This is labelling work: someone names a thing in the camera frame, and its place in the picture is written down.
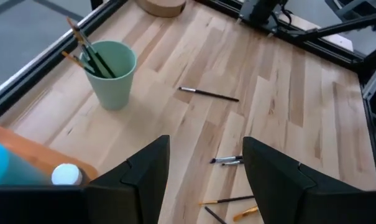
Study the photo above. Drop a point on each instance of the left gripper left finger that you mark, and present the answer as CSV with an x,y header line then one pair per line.
x,y
138,193

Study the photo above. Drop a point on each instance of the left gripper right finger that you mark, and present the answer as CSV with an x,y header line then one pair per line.
x,y
284,193

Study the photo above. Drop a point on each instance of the gold ferrule black paintbrush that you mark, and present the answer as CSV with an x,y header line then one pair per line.
x,y
228,200
245,214
215,215

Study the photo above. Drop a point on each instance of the silver ferrule black paintbrush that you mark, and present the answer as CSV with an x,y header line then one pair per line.
x,y
232,162
212,95
225,159
97,62

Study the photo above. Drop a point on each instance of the small dark brown paint bottle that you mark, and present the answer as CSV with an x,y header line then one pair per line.
x,y
66,174

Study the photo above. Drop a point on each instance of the large teal paint bottle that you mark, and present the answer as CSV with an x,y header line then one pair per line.
x,y
13,168

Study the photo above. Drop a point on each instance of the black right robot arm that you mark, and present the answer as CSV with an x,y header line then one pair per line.
x,y
259,11

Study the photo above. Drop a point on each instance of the light green plastic cup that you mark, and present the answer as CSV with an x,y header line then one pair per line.
x,y
113,90

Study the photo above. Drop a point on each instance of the orange translucent plastic tray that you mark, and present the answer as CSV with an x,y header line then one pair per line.
x,y
35,152

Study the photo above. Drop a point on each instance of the white shade wooden base lamp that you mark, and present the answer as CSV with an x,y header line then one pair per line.
x,y
161,7

